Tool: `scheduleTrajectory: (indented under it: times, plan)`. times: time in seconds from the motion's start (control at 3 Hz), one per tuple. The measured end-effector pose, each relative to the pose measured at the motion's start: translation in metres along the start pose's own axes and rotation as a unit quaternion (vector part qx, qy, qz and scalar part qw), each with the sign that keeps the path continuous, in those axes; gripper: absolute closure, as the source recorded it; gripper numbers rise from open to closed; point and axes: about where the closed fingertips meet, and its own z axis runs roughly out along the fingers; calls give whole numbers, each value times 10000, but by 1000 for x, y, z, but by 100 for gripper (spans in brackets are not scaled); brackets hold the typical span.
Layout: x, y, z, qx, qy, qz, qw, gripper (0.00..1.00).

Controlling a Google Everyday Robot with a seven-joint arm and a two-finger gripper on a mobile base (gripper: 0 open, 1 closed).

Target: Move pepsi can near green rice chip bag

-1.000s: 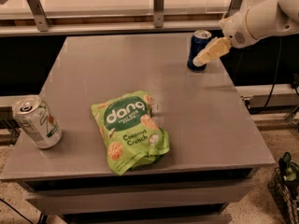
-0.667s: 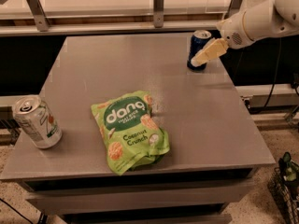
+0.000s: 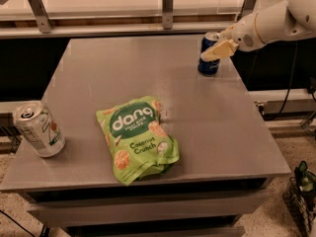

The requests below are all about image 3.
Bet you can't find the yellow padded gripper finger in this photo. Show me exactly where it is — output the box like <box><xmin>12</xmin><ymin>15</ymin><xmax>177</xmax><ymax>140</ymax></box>
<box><xmin>220</xmin><ymin>25</ymin><xmax>234</xmax><ymax>39</ymax></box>
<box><xmin>200</xmin><ymin>38</ymin><xmax>239</xmax><ymax>62</ymax></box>

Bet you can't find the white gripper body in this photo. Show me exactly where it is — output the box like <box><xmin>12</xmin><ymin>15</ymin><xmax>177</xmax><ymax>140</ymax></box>
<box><xmin>231</xmin><ymin>12</ymin><xmax>265</xmax><ymax>52</ymax></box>

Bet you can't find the blue pepsi can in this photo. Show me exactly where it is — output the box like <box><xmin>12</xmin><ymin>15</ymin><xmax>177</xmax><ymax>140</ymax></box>
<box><xmin>197</xmin><ymin>32</ymin><xmax>220</xmax><ymax>76</ymax></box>

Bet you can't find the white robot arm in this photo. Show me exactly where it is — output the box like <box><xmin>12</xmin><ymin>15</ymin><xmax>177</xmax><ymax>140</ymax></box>
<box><xmin>200</xmin><ymin>0</ymin><xmax>316</xmax><ymax>61</ymax></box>

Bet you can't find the green rice chip bag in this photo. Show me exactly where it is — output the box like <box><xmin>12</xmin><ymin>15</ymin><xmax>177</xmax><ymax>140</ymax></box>
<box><xmin>96</xmin><ymin>96</ymin><xmax>180</xmax><ymax>186</ymax></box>

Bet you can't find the white green soda can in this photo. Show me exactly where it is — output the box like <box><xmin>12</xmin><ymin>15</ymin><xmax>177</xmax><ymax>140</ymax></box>
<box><xmin>13</xmin><ymin>101</ymin><xmax>65</xmax><ymax>158</ymax></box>

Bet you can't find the grey drawer cabinet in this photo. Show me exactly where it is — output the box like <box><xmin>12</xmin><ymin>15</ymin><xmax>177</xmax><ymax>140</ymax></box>
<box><xmin>1</xmin><ymin>36</ymin><xmax>289</xmax><ymax>237</ymax></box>

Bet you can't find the black cable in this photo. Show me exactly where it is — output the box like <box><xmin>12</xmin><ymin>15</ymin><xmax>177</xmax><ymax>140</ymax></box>
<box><xmin>263</xmin><ymin>41</ymin><xmax>316</xmax><ymax>121</ymax></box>

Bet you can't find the middle metal bracket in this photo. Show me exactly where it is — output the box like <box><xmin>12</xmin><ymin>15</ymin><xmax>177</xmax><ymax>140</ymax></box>
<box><xmin>162</xmin><ymin>0</ymin><xmax>173</xmax><ymax>30</ymax></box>

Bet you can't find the black wire basket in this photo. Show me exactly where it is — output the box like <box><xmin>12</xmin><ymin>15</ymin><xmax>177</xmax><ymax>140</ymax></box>
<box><xmin>281</xmin><ymin>160</ymin><xmax>316</xmax><ymax>237</ymax></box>

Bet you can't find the left metal bracket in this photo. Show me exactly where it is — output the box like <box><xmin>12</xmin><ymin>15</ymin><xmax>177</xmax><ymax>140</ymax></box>
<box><xmin>28</xmin><ymin>0</ymin><xmax>52</xmax><ymax>34</ymax></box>

